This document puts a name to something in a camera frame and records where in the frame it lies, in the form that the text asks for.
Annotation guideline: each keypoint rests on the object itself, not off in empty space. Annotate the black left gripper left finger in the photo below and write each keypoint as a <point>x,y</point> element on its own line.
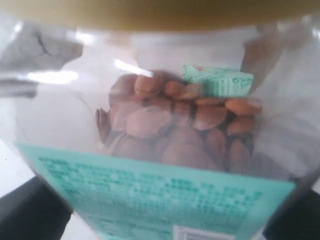
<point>33,211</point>

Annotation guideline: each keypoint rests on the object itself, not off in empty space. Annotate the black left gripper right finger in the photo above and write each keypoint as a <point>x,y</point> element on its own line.
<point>299,222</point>

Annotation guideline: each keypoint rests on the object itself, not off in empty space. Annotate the almond jar yellow lid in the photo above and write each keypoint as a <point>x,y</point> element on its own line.
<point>179,120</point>

